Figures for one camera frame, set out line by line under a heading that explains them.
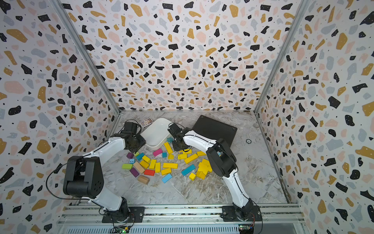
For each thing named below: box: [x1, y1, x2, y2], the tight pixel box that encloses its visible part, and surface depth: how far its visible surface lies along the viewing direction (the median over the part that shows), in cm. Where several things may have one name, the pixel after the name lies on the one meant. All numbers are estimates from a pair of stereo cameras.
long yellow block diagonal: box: [184, 153, 199, 164], surface depth 97 cm
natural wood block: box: [137, 174, 150, 185], surface depth 86 cm
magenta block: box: [152, 148, 164, 157], surface depth 99 cm
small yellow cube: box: [188, 172, 196, 181], surface depth 87 cm
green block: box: [121, 163, 134, 170], surface depth 92 cm
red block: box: [144, 169, 155, 176], surface depth 90 cm
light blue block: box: [161, 173, 173, 184], surface depth 87 cm
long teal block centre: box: [181, 164, 196, 176], surface depth 92 cm
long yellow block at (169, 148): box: [164, 142, 174, 155], surface depth 101 cm
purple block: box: [129, 167, 140, 178], surface depth 89 cm
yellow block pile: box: [196, 158, 213, 180], surface depth 91 cm
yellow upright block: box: [155, 162, 162, 174], surface depth 92 cm
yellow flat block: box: [162, 162, 179, 170], surface depth 92 cm
